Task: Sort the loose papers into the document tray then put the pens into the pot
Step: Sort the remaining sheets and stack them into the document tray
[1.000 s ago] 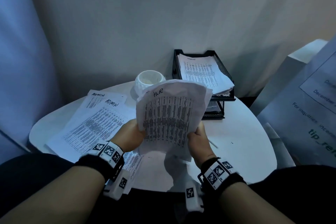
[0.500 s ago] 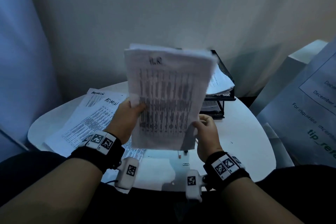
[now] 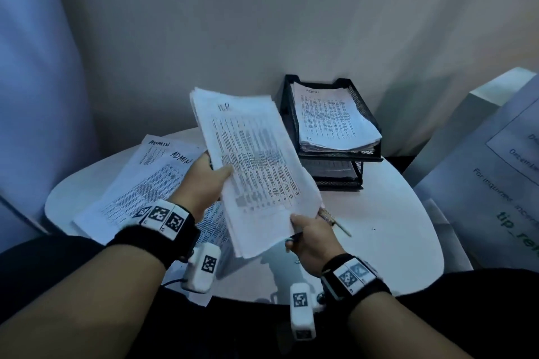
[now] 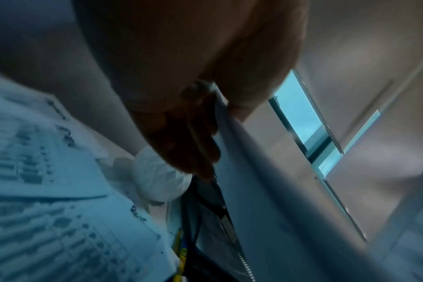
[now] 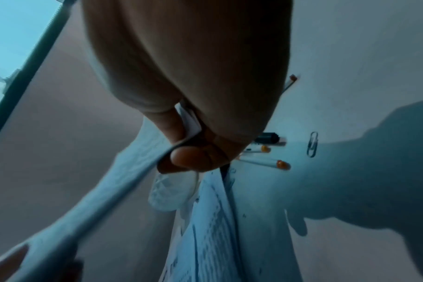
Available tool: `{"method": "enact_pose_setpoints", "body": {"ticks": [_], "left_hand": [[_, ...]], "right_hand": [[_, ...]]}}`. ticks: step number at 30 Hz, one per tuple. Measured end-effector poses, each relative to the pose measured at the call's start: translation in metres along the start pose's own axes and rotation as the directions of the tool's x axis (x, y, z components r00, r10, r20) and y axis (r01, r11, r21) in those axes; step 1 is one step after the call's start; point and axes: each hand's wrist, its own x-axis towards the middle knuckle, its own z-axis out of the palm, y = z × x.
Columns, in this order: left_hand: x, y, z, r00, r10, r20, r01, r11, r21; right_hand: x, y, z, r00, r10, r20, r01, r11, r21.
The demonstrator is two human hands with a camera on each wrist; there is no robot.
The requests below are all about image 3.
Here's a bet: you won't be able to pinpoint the person's right hand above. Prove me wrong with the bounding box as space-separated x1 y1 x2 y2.
284 213 346 279

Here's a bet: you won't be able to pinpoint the person's left hand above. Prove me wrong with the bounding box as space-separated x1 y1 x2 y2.
167 152 235 224

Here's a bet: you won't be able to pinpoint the brown pen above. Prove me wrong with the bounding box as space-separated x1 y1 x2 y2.
316 207 353 238

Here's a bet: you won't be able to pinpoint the printed paper sheet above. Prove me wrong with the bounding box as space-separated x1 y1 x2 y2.
189 86 324 259

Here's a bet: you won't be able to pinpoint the pile of printed papers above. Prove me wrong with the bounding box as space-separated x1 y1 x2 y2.
72 134 236 307

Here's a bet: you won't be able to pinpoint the thin bundle printed sheets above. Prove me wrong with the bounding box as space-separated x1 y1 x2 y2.
302 159 357 180

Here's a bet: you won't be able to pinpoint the neat stack of papers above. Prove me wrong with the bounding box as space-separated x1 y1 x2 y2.
291 81 383 153

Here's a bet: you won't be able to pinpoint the person's right forearm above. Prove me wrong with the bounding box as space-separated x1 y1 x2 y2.
347 291 472 359

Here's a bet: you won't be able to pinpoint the person's left forearm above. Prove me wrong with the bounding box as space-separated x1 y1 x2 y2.
0 255 167 359

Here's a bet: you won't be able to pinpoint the person's black trousers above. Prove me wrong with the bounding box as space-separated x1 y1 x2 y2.
0 234 539 359

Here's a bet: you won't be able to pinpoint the right black marker wristband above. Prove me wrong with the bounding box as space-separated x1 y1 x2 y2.
319 252 391 309

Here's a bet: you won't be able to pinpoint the black marker wristband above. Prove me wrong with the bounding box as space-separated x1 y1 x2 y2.
319 252 391 309
106 199 202 269

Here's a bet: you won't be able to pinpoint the left black marker wristband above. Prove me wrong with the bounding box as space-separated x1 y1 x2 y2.
106 199 202 269

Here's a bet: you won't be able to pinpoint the black mesh paper tray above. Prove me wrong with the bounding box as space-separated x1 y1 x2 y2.
276 73 384 191

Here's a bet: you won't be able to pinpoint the large printed notice poster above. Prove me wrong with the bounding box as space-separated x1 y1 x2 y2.
413 75 539 273

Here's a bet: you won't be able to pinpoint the white box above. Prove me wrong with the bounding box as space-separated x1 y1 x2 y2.
402 67 536 187

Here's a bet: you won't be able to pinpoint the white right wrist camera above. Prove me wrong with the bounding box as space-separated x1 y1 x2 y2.
288 283 325 342

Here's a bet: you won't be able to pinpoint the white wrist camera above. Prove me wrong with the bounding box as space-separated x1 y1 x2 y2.
288 283 325 342
181 241 222 294

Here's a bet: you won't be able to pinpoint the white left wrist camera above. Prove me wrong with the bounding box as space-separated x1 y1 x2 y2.
181 241 222 294

